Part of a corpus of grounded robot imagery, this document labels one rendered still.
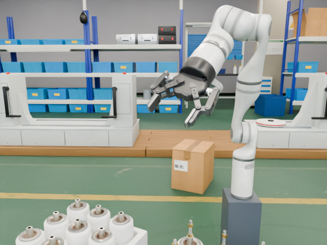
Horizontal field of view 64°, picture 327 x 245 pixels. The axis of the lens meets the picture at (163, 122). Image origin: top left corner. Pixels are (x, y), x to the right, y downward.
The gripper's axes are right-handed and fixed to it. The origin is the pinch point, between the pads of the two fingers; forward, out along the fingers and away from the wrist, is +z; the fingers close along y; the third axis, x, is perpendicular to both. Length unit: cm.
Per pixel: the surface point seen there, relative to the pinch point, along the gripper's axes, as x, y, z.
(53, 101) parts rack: 318, -407, -87
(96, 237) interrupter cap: 50, -23, 31
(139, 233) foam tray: 68, -16, 22
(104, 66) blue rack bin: 293, -339, -191
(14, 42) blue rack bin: 227, -495, -132
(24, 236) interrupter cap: 46, -45, 45
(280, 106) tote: 376, -26, -294
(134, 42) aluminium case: 271, -301, -252
